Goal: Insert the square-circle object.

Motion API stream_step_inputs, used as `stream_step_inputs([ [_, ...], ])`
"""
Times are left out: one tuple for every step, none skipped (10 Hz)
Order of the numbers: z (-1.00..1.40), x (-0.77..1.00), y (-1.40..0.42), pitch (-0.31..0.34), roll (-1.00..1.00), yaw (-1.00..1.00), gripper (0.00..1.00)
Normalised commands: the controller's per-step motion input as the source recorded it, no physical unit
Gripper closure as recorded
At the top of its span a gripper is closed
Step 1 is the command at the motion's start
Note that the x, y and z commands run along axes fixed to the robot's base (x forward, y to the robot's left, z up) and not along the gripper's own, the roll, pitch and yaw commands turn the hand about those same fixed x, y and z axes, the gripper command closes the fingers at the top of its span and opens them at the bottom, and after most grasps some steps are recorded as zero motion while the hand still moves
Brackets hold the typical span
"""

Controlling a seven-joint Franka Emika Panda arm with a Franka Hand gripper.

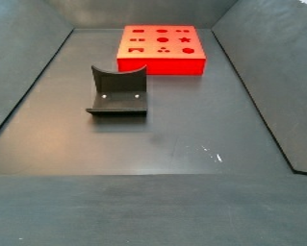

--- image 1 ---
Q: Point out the red shape-sorter block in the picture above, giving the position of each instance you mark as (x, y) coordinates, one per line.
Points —
(169, 49)

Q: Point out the black curved holder bracket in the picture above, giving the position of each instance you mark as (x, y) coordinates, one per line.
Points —
(121, 91)

